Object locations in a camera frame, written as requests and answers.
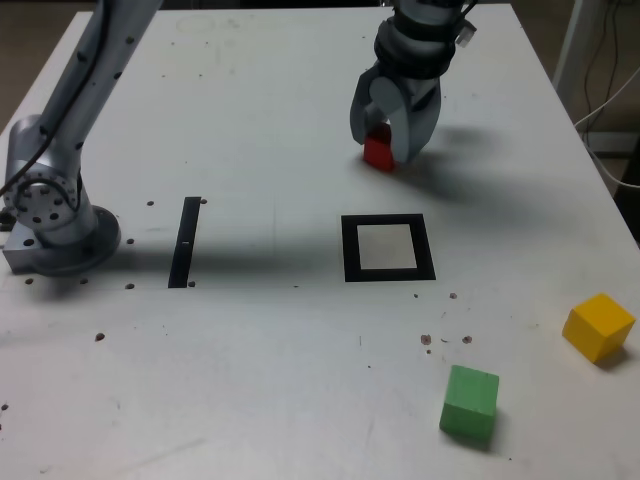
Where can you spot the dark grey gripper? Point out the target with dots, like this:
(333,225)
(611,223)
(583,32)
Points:
(422,92)

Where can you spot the red cube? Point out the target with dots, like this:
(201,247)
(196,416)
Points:
(376,152)

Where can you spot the green cube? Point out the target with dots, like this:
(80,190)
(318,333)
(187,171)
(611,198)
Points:
(470,400)

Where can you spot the yellow cube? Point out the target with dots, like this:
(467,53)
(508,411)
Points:
(597,325)

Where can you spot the black tape square outline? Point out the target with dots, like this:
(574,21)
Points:
(349,250)

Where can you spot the black tape strip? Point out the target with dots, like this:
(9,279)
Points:
(182,260)

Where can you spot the white slanted post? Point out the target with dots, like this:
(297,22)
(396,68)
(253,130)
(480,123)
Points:
(575,45)

